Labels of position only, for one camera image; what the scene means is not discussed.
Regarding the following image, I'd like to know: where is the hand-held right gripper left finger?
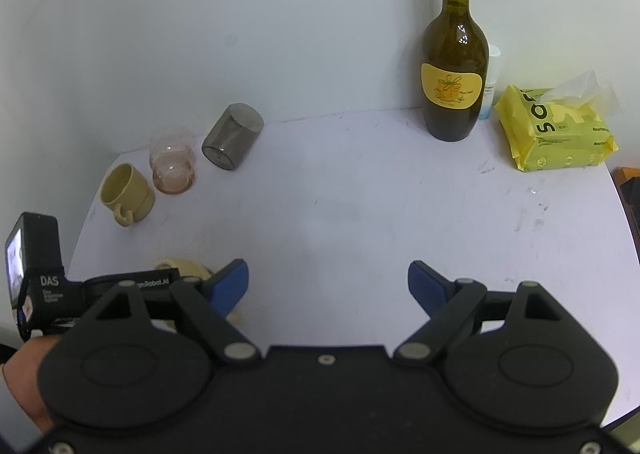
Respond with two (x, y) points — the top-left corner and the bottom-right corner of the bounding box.
(94, 259), (262, 367)

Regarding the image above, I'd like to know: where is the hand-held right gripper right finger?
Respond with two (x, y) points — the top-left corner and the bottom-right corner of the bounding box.
(393, 259), (587, 367)

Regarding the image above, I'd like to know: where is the pale yellow cup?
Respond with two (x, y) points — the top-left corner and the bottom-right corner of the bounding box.
(153, 257), (244, 326)

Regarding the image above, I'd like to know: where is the pink glass cup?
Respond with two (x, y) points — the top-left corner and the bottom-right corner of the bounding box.
(149, 126), (196, 195)

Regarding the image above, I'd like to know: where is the grey glass cup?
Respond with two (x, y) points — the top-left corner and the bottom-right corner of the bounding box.
(201, 103), (265, 170)

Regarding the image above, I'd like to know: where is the person's left hand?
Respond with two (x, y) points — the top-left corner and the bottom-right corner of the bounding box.
(1, 335), (62, 436)

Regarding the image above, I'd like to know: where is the yellow tissue packet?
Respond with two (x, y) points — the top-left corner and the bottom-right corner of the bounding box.
(494, 68), (624, 174)

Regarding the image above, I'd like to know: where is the small white plastic bottle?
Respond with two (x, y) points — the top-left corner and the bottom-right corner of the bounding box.
(477, 45), (502, 121)

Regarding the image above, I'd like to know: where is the brown wooden object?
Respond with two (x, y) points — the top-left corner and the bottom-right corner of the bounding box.
(612, 166), (640, 255)

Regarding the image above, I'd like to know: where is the green wine bottle yellow label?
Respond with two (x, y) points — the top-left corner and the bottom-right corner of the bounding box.
(420, 0), (490, 142)

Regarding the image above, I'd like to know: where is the yellow mug with handle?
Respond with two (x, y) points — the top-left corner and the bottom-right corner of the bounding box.
(100, 163), (156, 228)

